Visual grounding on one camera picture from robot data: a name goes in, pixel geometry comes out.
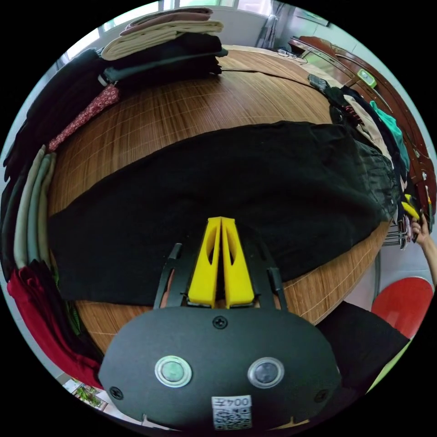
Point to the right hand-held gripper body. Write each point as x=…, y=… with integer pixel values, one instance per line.
x=416, y=232

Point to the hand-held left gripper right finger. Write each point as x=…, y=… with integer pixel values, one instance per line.
x=239, y=276

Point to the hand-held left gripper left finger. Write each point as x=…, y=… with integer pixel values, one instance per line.
x=205, y=273

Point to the black long pants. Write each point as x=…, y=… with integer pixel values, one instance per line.
x=211, y=177

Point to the person's right forearm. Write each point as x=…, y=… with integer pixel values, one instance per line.
x=431, y=259

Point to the person's right hand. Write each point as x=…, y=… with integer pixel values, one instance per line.
x=422, y=230

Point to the red plastic stool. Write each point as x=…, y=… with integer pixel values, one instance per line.
x=403, y=305

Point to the heaped pile of clothes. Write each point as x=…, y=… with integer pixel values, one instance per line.
x=372, y=126

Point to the person's body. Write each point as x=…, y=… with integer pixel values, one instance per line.
x=358, y=345

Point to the pile of folded clothes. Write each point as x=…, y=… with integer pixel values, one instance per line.
x=164, y=44
x=34, y=218

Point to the grey curtain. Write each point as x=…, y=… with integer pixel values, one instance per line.
x=274, y=27

